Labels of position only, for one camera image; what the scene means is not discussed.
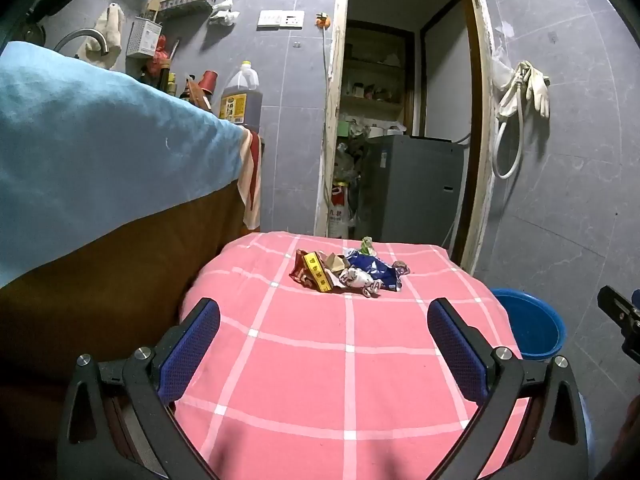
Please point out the red striped towel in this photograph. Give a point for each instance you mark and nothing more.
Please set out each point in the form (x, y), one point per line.
(252, 180)

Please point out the purple candy wrapper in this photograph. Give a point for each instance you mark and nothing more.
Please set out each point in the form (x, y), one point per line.
(401, 267)

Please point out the light blue cloth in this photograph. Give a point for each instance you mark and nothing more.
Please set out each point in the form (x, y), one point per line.
(100, 150)

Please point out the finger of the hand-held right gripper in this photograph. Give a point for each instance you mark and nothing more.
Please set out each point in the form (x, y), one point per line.
(617, 312)

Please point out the brown wooden cabinet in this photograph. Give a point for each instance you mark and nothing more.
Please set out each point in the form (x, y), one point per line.
(100, 285)

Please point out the white crumpled plastic bag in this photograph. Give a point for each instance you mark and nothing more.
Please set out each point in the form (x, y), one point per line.
(222, 12)

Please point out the wooden door frame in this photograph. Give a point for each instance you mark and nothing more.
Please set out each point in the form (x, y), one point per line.
(481, 160)

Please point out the clear plastic bag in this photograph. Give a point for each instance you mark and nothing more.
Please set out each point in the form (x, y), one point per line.
(347, 165)

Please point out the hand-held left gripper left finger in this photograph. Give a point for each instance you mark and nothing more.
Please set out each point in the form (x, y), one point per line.
(192, 355)

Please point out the white wall rack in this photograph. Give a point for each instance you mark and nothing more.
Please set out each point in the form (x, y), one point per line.
(185, 7)

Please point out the tan cardboard piece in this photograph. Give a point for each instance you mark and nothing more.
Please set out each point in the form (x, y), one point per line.
(335, 262)

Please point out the white wall switch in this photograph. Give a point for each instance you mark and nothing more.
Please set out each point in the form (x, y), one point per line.
(280, 19)

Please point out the cream rubber gloves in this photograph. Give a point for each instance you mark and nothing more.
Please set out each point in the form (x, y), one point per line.
(540, 90)

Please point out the blue plastic bucket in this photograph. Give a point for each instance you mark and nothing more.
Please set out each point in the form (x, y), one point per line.
(535, 325)

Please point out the metal utensil holder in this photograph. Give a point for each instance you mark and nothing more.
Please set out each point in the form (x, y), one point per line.
(142, 37)

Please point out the pink checked blanket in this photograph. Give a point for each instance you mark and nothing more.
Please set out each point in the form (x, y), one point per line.
(325, 360)

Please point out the metal faucet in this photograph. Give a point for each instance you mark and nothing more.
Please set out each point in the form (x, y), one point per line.
(95, 35)

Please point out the green paper box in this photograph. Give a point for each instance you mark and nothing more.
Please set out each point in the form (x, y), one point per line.
(344, 127)

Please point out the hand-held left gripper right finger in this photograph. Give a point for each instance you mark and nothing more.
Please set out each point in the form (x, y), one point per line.
(457, 355)

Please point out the white and red sack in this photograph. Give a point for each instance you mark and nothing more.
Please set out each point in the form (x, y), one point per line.
(337, 215)

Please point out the red cup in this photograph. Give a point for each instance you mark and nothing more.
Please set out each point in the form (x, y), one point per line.
(208, 81)

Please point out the grey washing machine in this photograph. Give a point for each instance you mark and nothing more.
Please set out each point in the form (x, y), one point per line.
(410, 190)

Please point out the large cooking oil bottle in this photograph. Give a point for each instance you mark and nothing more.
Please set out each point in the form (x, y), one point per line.
(240, 100)

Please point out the red plastic bag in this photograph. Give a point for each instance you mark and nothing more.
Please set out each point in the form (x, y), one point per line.
(159, 55)

